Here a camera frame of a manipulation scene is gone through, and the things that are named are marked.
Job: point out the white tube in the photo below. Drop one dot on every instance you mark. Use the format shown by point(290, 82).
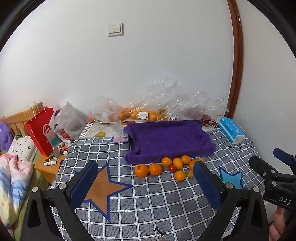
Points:
point(49, 163)

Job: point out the small yellow object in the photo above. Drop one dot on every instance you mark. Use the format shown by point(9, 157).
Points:
point(100, 133)

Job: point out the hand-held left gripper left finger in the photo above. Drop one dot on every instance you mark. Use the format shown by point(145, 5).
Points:
point(83, 183)

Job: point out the cluster of small bottles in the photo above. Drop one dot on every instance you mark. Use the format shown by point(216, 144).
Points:
point(61, 149)

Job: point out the grey translucent plastic bag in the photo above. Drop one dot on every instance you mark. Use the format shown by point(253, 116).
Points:
point(71, 118)

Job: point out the labelled clear bag of oranges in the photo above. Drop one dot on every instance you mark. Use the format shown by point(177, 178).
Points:
point(138, 114)

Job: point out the crumpled clear plastic wrap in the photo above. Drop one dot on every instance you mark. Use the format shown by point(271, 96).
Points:
point(175, 92)

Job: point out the white patterned pillow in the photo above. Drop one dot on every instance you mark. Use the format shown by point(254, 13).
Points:
point(22, 147)

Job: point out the white light switch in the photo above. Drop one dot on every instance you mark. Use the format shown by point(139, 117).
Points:
point(115, 29)

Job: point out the clear bag of red berries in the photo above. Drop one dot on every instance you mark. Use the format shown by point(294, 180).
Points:
point(198, 113)

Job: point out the white bag with red print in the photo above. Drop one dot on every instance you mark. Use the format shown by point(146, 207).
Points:
point(62, 134)

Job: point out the round orange with green stem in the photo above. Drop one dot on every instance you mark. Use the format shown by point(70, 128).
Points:
point(185, 159)

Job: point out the wooden headboard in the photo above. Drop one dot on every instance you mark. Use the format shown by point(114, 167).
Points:
point(13, 120)

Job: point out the white printed sheet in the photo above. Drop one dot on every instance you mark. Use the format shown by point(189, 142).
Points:
point(92, 129)

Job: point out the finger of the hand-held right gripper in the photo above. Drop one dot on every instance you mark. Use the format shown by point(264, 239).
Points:
point(283, 155)
point(261, 166)

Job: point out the small red tomato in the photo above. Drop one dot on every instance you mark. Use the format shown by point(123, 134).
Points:
point(172, 168)

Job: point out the clear bag with oranges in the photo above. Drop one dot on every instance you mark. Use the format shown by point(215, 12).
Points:
point(104, 111)

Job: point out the pink striped quilt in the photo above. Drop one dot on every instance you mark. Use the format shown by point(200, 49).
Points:
point(13, 185)

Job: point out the red paper bag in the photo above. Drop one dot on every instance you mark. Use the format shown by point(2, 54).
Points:
point(39, 132)

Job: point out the brown wooden door frame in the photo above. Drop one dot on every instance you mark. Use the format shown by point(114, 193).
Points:
point(238, 58)

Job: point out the clear bag of brown berries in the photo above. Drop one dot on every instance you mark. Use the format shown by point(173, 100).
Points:
point(172, 115)

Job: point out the wooden nightstand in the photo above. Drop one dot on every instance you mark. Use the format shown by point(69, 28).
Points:
point(49, 171)

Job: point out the grey checked blanket with stars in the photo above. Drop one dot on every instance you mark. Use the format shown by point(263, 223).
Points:
point(150, 204)

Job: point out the purple towel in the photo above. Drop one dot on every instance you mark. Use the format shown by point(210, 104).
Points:
point(168, 141)

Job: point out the oval orange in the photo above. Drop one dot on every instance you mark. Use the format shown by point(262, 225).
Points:
point(177, 163)

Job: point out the small yellow citrus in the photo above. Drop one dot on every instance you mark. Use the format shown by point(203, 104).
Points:
point(190, 173)

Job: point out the blue tissue pack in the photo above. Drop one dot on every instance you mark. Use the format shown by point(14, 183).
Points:
point(231, 129)

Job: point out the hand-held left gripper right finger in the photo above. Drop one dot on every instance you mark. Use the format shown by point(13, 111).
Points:
point(208, 185)

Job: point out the person's right hand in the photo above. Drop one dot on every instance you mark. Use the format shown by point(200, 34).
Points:
point(278, 222)

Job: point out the purple plush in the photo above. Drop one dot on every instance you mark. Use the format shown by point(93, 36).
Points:
point(5, 136)

